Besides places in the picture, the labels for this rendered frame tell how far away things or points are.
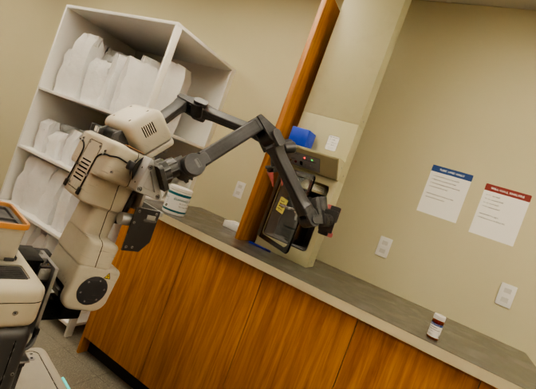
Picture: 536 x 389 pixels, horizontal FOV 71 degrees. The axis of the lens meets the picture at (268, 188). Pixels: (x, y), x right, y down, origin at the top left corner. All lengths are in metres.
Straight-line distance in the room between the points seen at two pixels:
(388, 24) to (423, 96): 0.51
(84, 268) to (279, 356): 0.89
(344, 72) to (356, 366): 1.39
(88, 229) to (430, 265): 1.71
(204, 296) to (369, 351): 0.80
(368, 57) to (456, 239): 1.07
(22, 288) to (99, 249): 0.30
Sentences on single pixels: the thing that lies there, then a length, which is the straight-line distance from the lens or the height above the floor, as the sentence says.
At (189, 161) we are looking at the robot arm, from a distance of 1.27.
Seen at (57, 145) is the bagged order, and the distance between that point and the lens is 2.96.
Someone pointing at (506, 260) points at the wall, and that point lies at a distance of 2.28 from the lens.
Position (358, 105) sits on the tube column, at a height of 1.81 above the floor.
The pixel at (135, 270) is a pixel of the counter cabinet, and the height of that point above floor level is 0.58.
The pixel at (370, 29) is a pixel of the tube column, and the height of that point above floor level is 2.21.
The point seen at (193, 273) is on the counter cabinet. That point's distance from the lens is 1.95.
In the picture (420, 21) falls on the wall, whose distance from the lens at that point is 2.63.
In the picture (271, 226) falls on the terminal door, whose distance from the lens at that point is 1.95.
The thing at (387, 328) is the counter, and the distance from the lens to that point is 1.58.
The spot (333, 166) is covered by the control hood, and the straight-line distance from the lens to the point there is 1.86.
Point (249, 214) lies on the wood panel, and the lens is 2.00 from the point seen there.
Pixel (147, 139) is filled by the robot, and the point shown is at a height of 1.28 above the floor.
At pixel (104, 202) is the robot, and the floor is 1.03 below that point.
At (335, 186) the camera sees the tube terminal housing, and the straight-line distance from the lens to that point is 1.92.
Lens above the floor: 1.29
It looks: 1 degrees down
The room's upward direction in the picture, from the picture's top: 20 degrees clockwise
